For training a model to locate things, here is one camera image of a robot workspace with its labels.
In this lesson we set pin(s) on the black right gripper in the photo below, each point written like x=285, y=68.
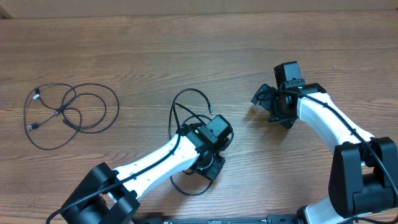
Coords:
x=288, y=120

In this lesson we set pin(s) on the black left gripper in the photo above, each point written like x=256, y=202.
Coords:
x=212, y=172

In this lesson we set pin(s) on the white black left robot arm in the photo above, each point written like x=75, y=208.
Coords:
x=108, y=195

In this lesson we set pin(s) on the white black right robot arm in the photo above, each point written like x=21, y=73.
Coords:
x=363, y=176

